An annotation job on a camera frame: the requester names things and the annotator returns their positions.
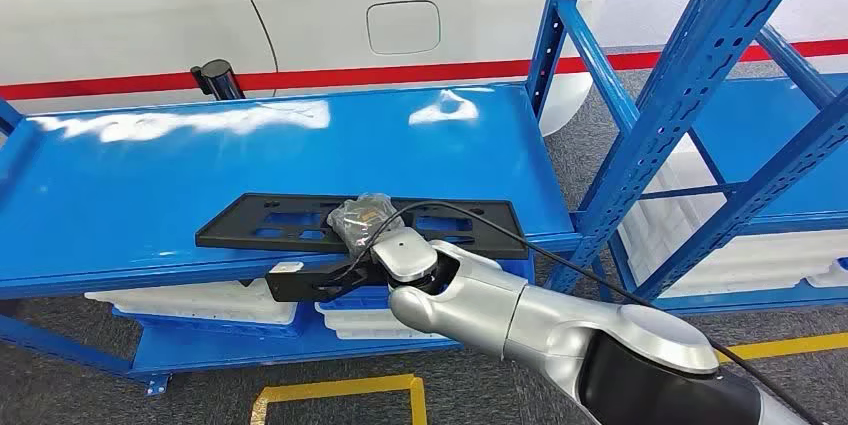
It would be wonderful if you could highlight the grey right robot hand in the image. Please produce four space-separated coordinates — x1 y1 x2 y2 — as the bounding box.
325 193 407 259

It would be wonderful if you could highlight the black plastic plate frame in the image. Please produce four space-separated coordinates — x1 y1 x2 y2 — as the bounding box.
195 193 530 261

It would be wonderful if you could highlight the blue steel shelf rack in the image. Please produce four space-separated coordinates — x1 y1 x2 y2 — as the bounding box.
0 0 848 398

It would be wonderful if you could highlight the red barrier belt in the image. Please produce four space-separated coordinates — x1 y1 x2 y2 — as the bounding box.
0 37 848 102

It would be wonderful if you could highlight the yellow floor tape marking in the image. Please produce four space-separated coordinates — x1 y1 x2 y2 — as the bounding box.
715 332 848 365
250 374 429 425

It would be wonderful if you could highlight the white car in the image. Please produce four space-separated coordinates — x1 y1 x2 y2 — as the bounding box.
0 0 607 138

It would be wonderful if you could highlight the black barrier post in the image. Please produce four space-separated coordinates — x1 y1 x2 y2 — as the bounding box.
190 58 246 102

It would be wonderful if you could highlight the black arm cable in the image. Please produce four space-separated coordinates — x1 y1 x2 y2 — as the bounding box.
331 199 826 425

